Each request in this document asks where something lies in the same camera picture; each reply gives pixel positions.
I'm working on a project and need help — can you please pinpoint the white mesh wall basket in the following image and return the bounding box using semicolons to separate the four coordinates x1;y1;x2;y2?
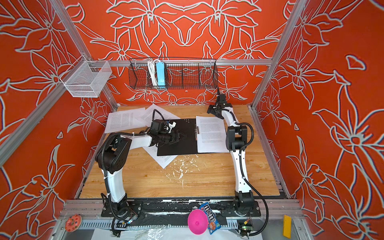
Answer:
60;61;112;98

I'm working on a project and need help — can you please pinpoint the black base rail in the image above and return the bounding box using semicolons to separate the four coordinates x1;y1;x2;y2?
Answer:
101;197;262;229

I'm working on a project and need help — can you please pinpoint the yellow block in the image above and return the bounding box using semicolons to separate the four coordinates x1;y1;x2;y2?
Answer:
283;215;292;239

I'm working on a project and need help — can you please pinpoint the blue box in basket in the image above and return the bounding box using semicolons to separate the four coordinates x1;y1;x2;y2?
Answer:
156;62;166;88

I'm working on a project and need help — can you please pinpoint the white cable bundle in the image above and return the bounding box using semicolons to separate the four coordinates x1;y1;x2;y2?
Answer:
147;59;158;87

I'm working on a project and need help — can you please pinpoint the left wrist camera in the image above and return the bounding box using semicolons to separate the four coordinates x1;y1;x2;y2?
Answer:
161;120;177;133

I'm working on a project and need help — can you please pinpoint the blue candy bag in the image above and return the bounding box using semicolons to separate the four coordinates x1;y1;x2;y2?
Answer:
199;202;222;235

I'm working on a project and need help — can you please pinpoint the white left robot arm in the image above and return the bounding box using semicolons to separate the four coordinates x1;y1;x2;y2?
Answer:
96;110;187;214

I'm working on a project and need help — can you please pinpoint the pink funnel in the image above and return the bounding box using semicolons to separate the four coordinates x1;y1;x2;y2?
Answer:
188;209;209;235

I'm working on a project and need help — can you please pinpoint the blue folder black inside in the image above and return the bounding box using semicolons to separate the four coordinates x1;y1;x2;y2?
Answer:
157;119;198;157

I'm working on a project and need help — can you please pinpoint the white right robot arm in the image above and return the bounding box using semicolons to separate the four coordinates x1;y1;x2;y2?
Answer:
207;90;269;219

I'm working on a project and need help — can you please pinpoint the black wire wall basket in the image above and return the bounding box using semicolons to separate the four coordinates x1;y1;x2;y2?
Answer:
128;58;219;90

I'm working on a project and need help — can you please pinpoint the metal folder clip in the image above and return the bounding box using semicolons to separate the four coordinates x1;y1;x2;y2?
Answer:
195;126;200;141

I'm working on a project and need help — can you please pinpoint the printed paper sheet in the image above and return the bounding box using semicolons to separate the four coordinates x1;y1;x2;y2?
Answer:
144;146;177;169
104;108;146;134
196;116;229;154

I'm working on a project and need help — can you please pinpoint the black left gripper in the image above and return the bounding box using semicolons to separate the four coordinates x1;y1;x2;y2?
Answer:
157;131;186;144

